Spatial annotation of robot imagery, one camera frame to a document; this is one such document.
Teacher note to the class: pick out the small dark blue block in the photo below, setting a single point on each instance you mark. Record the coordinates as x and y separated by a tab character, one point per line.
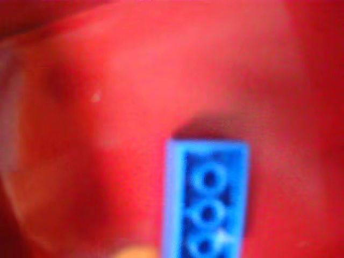
207	199

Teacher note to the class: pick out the dark red box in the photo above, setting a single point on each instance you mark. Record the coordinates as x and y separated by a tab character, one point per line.
107	80

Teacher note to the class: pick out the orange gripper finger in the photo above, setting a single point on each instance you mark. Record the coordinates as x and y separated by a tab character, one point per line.
137	253

